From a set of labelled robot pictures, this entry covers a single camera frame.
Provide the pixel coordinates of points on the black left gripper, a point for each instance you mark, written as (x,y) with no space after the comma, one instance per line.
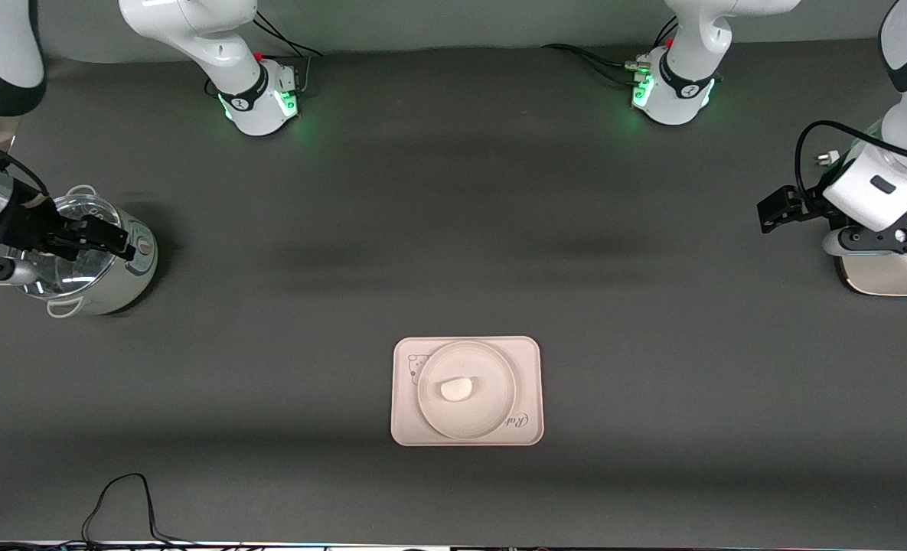
(811,204)

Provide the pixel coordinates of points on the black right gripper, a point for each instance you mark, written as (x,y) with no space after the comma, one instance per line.
(30,228)

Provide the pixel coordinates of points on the round beige plate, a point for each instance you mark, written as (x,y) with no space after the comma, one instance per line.
(484,413)

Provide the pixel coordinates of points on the white steamed bun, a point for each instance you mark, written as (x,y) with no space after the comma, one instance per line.
(455,389)

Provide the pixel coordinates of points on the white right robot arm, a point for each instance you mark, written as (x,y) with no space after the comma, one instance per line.
(216,46)

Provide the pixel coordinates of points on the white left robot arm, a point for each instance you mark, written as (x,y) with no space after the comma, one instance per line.
(683,84)

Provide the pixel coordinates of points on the beige rectangular rabbit-print tray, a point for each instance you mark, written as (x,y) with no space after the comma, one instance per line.
(530,367)

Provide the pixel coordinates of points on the glass pot lid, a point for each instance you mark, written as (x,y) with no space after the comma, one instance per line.
(86,207)

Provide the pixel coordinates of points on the pale green electric cooking pot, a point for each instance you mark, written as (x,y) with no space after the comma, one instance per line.
(135,283)

